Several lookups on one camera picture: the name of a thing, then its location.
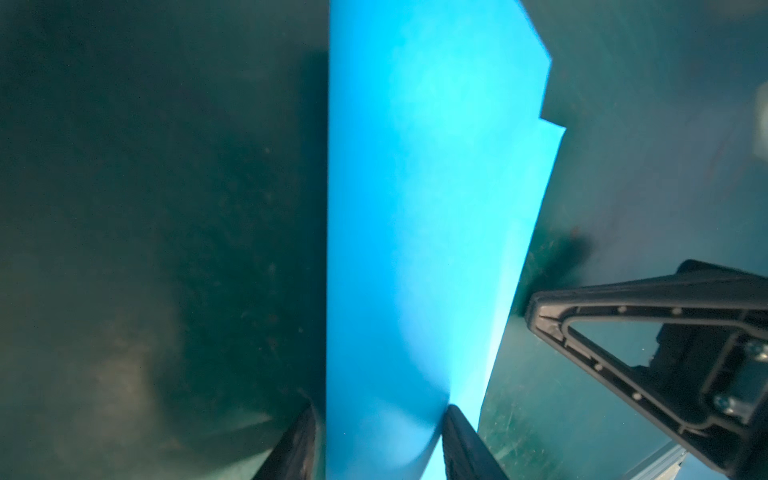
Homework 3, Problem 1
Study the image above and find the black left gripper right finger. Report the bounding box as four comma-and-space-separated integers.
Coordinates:
442, 404, 508, 480

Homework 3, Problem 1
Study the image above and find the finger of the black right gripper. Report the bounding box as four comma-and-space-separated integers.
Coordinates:
525, 260, 767, 479

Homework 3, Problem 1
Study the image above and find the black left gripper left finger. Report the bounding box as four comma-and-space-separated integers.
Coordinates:
252, 405, 317, 480

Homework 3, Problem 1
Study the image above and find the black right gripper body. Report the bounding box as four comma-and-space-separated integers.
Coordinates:
650, 324, 767, 456

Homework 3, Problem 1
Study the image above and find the cyan paper sheet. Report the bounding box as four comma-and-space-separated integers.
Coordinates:
325, 1, 564, 479

